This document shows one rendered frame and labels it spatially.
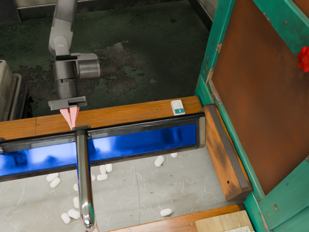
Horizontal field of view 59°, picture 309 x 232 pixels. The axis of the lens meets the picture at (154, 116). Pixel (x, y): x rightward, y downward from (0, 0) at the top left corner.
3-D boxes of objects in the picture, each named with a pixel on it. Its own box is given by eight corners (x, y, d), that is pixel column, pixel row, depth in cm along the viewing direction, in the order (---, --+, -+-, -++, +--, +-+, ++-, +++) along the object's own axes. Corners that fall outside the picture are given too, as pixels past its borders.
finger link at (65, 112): (89, 131, 76) (84, 98, 75) (63, 135, 75) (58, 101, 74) (91, 129, 83) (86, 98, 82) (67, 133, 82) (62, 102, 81)
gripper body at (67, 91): (86, 102, 76) (82, 76, 75) (48, 107, 74) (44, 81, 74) (88, 102, 82) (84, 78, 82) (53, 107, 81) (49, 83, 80)
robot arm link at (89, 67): (51, 43, 81) (52, 35, 73) (89, 41, 85) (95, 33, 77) (58, 83, 81) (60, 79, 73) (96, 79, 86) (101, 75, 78)
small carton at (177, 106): (170, 104, 99) (171, 100, 98) (180, 102, 100) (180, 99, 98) (174, 117, 96) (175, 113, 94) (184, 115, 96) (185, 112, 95)
